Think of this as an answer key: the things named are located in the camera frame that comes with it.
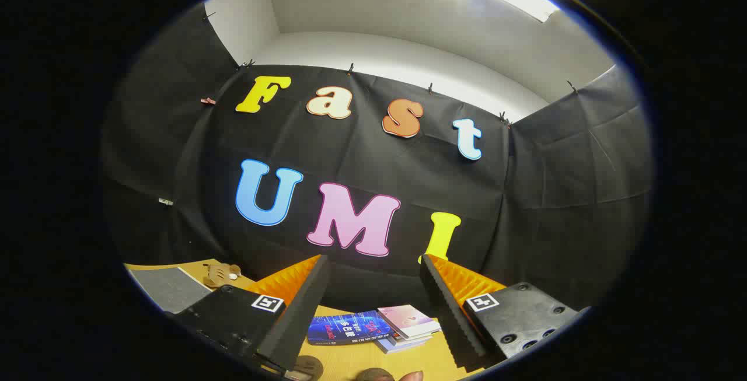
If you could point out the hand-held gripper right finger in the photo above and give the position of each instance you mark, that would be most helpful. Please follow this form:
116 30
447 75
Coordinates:
452 317

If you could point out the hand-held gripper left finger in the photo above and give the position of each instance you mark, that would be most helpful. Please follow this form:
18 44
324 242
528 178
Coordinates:
295 317

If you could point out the cream fabric storage box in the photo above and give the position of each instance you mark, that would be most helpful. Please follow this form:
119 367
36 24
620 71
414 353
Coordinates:
169 287

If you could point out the pale blue book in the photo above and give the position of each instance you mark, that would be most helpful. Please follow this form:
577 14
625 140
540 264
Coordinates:
402 345

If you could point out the brown plush toy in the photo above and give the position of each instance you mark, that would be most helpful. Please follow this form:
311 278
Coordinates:
219 275

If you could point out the black backdrop cloth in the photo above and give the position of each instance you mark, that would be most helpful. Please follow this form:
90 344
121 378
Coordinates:
362 153

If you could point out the pink clip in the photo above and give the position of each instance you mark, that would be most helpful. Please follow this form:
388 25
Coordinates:
207 101

